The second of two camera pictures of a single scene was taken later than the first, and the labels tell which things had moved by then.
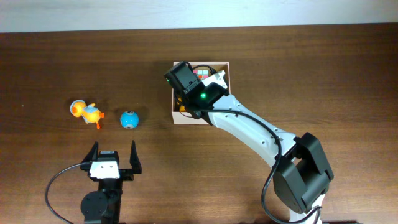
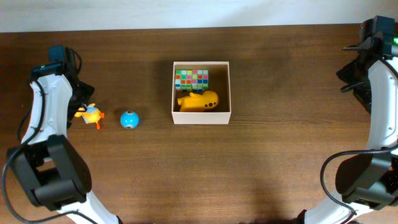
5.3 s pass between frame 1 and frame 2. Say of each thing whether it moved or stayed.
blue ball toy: stayed
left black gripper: moved
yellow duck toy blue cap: stayed
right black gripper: moved
